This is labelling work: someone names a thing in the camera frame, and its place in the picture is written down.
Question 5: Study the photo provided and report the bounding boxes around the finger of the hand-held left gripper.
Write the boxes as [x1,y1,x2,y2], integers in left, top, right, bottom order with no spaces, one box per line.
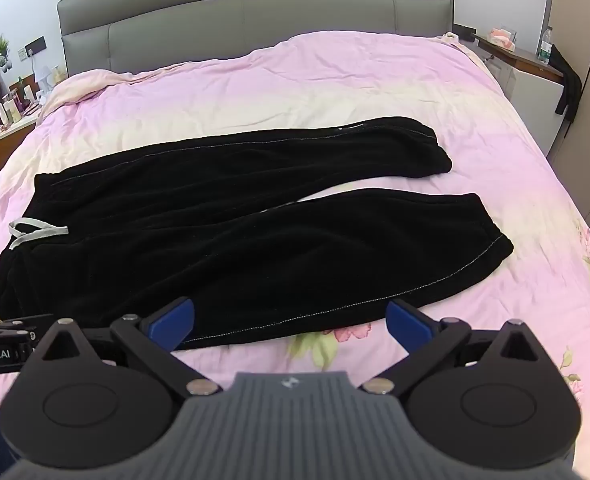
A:
[0,297,55,338]

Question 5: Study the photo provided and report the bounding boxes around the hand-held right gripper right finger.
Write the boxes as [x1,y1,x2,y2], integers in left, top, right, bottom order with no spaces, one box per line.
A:
[361,299,559,396]

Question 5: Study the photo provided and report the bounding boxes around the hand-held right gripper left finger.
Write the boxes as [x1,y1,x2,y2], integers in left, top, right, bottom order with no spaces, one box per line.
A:
[22,296,222,396]

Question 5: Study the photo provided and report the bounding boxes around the black pants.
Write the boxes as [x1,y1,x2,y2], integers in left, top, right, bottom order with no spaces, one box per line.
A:
[0,116,514,351]

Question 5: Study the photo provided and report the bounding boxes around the pink floral bed sheet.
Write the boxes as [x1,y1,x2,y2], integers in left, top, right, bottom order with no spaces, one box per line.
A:
[0,31,590,461]

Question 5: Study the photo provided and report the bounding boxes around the white nightstand with wooden top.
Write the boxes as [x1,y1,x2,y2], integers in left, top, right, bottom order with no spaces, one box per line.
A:
[474,32,569,157]

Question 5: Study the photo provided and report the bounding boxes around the black hanging cloth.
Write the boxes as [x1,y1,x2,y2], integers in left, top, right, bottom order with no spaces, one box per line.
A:
[550,44,584,124]

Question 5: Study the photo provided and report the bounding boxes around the beige wardrobe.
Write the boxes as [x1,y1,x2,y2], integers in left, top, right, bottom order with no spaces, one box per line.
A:
[549,0,590,243]

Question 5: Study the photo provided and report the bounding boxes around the pink tissue box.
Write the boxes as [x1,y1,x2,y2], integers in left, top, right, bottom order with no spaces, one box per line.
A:
[489,25,518,52]

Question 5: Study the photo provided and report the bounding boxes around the clear water bottle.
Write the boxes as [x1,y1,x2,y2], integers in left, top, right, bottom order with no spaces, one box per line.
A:
[538,26,555,64]

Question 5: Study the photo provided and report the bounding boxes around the grey upholstered headboard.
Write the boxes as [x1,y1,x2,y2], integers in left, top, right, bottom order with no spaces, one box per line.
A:
[56,0,456,78]

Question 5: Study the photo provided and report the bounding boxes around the black wall switch panel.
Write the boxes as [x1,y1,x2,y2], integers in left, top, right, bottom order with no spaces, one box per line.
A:
[18,36,46,60]

